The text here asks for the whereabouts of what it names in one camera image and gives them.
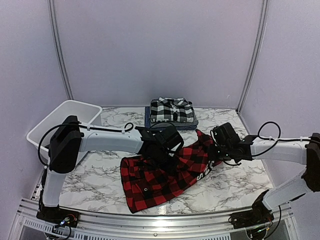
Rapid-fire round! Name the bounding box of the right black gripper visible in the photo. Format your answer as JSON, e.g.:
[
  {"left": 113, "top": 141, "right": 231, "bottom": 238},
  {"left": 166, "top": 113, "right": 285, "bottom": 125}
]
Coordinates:
[{"left": 208, "top": 143, "right": 233, "bottom": 161}]

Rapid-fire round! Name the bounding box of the red black plaid shirt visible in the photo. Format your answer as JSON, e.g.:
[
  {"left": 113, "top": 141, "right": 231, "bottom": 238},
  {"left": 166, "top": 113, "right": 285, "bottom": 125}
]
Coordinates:
[{"left": 120, "top": 129, "right": 221, "bottom": 214}]

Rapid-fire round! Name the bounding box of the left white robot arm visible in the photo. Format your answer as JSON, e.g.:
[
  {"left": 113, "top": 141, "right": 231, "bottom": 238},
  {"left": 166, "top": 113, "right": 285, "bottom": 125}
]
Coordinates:
[{"left": 39, "top": 115, "right": 184, "bottom": 223}]

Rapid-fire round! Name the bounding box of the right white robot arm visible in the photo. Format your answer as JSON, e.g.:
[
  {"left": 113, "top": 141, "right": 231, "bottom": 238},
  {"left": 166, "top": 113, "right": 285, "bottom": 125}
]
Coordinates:
[{"left": 210, "top": 122, "right": 320, "bottom": 226}]

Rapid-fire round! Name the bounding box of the blue checked folded shirt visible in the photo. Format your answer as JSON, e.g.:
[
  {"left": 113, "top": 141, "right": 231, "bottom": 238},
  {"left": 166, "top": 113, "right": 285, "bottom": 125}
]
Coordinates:
[{"left": 144, "top": 106, "right": 198, "bottom": 131}]

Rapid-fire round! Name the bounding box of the black white plaid folded shirt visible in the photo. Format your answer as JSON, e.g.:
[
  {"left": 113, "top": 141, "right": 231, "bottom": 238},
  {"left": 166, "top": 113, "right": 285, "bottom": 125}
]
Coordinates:
[{"left": 149, "top": 97, "right": 195, "bottom": 123}]

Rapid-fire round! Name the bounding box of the white plastic bin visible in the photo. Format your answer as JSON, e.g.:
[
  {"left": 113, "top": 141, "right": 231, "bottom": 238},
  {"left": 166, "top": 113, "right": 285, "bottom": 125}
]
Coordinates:
[{"left": 26, "top": 100, "right": 103, "bottom": 167}]

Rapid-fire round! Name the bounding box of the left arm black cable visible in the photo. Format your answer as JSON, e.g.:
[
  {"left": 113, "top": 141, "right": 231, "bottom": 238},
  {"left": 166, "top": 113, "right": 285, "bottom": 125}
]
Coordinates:
[{"left": 37, "top": 121, "right": 181, "bottom": 167}]

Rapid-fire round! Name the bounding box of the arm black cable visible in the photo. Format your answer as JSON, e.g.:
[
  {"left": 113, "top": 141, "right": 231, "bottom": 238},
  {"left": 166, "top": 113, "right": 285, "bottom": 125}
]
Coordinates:
[
  {"left": 222, "top": 121, "right": 311, "bottom": 167},
  {"left": 37, "top": 121, "right": 181, "bottom": 167}
]

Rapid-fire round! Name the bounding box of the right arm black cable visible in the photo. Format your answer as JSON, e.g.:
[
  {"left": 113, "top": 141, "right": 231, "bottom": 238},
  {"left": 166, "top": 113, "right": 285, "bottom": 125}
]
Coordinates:
[{"left": 222, "top": 121, "right": 311, "bottom": 167}]

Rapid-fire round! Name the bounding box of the aluminium front frame rail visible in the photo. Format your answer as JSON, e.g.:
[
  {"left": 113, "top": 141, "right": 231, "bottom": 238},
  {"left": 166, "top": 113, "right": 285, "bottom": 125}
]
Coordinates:
[{"left": 14, "top": 197, "right": 296, "bottom": 240}]

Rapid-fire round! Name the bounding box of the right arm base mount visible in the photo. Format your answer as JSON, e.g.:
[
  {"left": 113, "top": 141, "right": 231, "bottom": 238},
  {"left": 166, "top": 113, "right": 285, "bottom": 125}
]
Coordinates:
[{"left": 228, "top": 210, "right": 275, "bottom": 229}]

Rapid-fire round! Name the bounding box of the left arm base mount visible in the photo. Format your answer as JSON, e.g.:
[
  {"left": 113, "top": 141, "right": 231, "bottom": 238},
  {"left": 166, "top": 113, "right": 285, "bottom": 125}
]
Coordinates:
[{"left": 36, "top": 207, "right": 80, "bottom": 228}]

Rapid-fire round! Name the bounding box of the right wall aluminium profile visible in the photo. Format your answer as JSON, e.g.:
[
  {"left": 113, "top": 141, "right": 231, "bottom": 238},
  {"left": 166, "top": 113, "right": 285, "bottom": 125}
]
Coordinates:
[{"left": 236, "top": 0, "right": 270, "bottom": 114}]

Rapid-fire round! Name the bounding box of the wall aluminium profile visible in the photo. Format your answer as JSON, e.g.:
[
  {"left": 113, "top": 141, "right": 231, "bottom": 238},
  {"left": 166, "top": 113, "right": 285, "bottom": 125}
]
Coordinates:
[
  {"left": 236, "top": 0, "right": 270, "bottom": 114},
  {"left": 47, "top": 0, "right": 74, "bottom": 100}
]

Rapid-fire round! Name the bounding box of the left wall aluminium profile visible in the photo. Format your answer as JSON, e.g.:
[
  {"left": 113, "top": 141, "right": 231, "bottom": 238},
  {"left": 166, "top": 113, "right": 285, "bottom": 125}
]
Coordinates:
[{"left": 47, "top": 0, "right": 74, "bottom": 100}]

